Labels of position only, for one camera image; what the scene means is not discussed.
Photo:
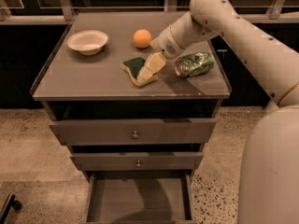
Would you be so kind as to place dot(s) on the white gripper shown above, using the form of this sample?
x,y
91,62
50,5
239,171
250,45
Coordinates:
x,y
164,45

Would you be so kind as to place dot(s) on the black caster wheel base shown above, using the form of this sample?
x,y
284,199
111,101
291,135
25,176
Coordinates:
x,y
10,202

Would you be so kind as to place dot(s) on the grey middle drawer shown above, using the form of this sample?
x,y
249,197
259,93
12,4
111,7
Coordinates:
x,y
137,161

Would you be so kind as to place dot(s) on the green and yellow sponge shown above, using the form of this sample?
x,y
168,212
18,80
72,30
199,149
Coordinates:
x,y
132,68

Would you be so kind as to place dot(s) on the crushed green soda can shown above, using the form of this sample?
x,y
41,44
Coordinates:
x,y
195,64

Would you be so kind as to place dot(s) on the orange fruit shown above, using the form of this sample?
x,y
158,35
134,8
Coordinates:
x,y
142,38

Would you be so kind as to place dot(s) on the grey drawer cabinet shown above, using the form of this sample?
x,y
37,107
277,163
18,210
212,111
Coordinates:
x,y
76,86

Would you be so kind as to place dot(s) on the grey open bottom drawer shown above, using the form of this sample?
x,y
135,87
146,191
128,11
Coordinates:
x,y
139,197

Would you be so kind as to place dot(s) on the white paper bowl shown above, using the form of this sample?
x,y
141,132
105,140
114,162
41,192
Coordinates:
x,y
87,42

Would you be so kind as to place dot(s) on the grey top drawer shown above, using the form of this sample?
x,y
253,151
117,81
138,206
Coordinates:
x,y
88,132

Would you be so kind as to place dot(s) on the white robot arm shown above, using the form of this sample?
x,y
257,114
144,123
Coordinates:
x,y
269,176

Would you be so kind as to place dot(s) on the metal railing frame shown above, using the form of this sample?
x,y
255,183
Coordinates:
x,y
63,11

